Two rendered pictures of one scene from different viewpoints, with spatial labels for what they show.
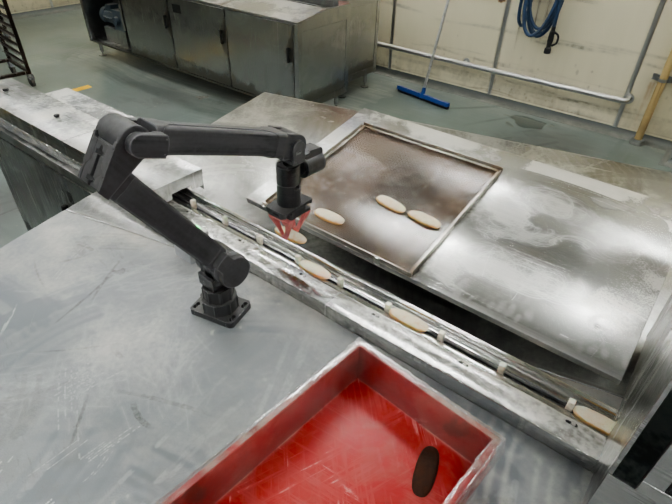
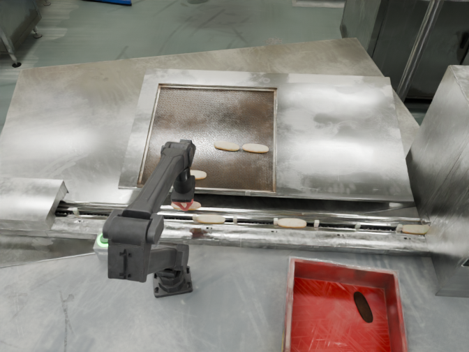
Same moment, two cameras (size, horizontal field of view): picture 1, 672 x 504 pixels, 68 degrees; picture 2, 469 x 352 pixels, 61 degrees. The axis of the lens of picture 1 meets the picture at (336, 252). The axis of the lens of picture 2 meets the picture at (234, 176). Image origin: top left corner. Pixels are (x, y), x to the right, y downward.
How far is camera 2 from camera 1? 0.61 m
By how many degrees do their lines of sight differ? 27
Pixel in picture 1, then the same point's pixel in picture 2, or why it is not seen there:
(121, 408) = not seen: outside the picture
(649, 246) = (382, 111)
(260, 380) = (241, 313)
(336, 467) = (323, 336)
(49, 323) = not seen: outside the picture
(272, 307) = (204, 260)
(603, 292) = (377, 152)
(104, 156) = (134, 256)
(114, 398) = not seen: outside the picture
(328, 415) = (295, 309)
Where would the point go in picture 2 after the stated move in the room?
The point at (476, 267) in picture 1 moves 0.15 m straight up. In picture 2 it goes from (306, 168) to (313, 138)
